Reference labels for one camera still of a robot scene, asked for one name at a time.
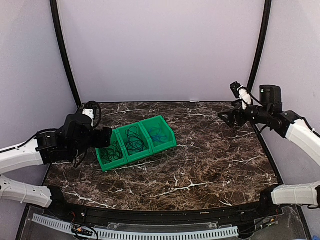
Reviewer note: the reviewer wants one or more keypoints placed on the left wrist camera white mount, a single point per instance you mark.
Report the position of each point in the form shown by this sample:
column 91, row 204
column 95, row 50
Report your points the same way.
column 93, row 110

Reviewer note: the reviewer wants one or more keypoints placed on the black frame post left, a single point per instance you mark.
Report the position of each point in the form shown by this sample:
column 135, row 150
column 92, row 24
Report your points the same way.
column 63, row 51

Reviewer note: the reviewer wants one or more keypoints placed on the black frame post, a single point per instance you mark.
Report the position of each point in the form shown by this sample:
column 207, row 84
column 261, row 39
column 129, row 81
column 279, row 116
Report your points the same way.
column 260, row 44
column 63, row 51

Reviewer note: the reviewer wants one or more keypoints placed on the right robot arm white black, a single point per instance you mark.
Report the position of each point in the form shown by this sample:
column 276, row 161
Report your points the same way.
column 268, row 111

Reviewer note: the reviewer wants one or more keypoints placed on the black front rail base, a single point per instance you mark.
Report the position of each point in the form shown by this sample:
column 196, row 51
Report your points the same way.
column 253, row 222

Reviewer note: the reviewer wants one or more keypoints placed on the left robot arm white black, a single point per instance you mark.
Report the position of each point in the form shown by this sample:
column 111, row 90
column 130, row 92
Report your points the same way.
column 75, row 137

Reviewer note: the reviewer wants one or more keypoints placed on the black frame post right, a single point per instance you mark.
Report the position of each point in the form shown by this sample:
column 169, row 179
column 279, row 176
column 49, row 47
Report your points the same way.
column 260, row 44

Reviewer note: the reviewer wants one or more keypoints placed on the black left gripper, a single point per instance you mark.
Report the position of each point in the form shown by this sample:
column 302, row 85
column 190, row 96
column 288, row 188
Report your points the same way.
column 103, row 137

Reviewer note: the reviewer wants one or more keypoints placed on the white slotted cable duct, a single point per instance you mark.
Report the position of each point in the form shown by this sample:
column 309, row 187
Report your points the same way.
column 132, row 232

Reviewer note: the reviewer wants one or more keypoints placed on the green plastic three-compartment bin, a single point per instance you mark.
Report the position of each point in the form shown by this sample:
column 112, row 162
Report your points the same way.
column 136, row 141

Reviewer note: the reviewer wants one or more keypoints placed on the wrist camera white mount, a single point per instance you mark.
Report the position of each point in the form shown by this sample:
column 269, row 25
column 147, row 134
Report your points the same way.
column 240, row 92
column 93, row 110

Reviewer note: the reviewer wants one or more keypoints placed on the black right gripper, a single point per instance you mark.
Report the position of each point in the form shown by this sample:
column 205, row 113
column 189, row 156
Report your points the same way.
column 232, row 113

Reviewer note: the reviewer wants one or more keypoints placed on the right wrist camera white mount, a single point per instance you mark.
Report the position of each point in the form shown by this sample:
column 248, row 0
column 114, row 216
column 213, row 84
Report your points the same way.
column 240, row 92

